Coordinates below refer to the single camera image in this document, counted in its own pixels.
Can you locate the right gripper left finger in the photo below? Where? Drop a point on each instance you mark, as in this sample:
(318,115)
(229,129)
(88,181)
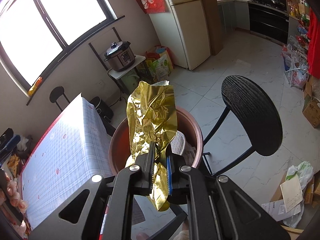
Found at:
(102,207)

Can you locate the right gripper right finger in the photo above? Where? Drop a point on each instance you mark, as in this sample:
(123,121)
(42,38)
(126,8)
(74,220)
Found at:
(217,207)

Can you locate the gold foil wrapper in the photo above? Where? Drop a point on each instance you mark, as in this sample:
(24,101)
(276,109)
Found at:
(151,115)

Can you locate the black kitchen stove oven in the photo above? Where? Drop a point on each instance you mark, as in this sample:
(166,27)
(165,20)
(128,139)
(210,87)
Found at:
(269,19)

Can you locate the blue plaid tablecloth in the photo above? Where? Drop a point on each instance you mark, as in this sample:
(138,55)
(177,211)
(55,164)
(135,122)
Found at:
(73,149)

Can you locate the black chair near bin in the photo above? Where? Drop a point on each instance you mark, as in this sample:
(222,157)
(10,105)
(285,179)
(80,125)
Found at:
(256,112)

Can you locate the black round stool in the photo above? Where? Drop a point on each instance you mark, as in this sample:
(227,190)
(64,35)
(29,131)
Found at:
(55,94)

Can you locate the cardboard box on floor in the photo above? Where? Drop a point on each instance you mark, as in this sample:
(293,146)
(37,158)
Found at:
(311,111)

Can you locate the yellow bag on windowsill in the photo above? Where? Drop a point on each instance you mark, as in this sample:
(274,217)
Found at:
(35,86)

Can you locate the white folding side table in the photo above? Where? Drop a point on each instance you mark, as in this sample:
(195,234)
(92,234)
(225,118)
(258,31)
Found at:
(127,78)

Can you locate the green printed shopping bag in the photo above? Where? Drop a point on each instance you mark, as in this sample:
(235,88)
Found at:
(159,62)

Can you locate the silver black pressure cooker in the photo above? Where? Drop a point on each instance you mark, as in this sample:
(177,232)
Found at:
(120,56)

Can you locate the white refrigerator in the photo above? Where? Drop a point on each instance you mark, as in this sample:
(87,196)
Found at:
(183,29)

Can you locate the red apron hanging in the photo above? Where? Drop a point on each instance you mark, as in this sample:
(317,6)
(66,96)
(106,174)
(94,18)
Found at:
(314,45)

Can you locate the window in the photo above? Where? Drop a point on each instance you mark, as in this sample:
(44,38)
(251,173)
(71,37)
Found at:
(37,35)

